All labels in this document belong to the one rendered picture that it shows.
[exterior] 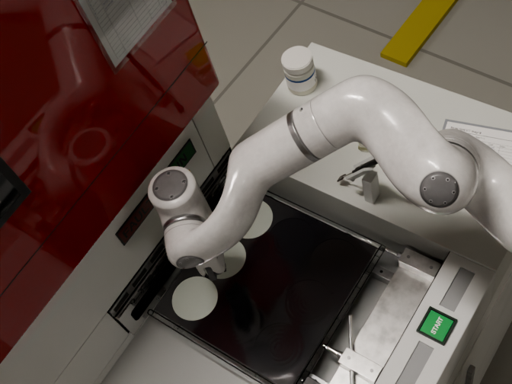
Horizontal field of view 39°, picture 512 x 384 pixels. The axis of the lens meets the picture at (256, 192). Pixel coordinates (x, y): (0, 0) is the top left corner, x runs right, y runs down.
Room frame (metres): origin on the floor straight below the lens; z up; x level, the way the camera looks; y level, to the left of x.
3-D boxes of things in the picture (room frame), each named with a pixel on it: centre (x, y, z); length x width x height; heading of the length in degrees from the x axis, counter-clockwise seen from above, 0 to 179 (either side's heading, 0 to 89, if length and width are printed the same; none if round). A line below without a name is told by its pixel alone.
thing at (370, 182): (0.74, -0.21, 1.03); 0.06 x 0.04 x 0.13; 38
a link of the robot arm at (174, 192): (0.70, 0.13, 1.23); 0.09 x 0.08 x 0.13; 172
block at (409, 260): (0.58, -0.26, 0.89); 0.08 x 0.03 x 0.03; 38
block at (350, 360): (0.43, -0.07, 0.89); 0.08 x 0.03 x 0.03; 38
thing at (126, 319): (0.84, 0.19, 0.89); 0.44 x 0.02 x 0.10; 128
